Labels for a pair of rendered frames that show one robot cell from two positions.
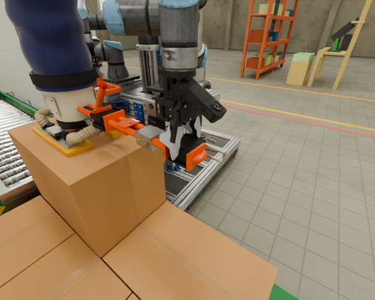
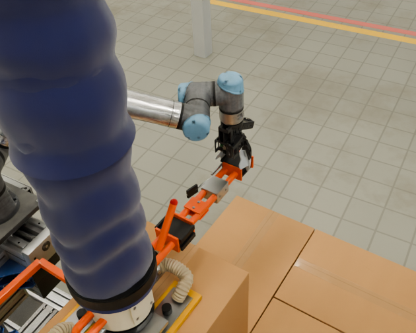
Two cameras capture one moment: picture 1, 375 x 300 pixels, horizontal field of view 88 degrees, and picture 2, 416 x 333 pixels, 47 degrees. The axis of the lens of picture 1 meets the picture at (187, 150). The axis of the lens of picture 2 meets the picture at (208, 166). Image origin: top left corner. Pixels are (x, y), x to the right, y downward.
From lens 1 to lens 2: 156 cm
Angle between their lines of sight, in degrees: 70
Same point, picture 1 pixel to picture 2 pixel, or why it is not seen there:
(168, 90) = (232, 137)
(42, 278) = not seen: outside the picture
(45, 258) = not seen: outside the picture
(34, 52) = (147, 246)
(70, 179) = (240, 275)
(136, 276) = (259, 296)
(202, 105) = (249, 123)
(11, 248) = not seen: outside the picture
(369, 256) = (171, 160)
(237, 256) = (229, 219)
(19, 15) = (140, 220)
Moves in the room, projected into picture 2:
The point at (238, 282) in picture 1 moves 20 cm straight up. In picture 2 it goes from (251, 221) to (252, 189)
